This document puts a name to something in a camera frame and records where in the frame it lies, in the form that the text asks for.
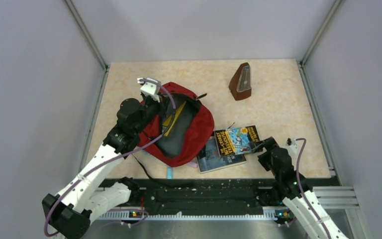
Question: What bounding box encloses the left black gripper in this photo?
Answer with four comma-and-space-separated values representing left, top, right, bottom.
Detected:
134, 91, 173, 134

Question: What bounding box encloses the yellow notebook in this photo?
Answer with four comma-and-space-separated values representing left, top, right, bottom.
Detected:
162, 102, 186, 136

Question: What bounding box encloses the colourful treehouse paperback book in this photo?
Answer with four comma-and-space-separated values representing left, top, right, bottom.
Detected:
213, 125, 261, 156

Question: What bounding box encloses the red backpack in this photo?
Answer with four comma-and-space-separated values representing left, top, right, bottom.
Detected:
128, 82, 214, 167

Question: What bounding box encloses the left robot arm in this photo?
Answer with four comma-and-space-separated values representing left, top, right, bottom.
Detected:
42, 95, 165, 239

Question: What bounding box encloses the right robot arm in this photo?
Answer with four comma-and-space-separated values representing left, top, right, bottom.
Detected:
250, 137, 347, 239

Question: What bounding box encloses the dark blue hardcover book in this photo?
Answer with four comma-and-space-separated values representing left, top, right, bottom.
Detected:
196, 137, 247, 174

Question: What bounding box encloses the brown wooden metronome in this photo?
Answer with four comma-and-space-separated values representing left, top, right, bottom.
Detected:
228, 62, 252, 101

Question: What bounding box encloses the light blue marker pen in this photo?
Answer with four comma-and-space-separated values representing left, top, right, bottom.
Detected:
167, 166, 173, 179

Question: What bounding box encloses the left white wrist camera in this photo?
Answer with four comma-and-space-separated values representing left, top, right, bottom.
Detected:
137, 77, 161, 102

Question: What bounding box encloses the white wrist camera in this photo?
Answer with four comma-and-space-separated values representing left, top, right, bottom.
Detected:
137, 77, 161, 102
284, 138, 300, 158

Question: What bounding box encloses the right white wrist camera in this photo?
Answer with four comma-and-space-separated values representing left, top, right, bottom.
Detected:
284, 138, 300, 158

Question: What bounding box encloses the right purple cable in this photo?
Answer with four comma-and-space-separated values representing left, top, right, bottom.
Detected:
293, 137, 333, 239

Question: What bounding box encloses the purple cable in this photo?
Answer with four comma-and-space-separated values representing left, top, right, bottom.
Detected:
43, 78, 177, 238
293, 137, 333, 239

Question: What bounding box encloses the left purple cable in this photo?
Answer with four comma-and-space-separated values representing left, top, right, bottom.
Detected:
43, 78, 177, 238

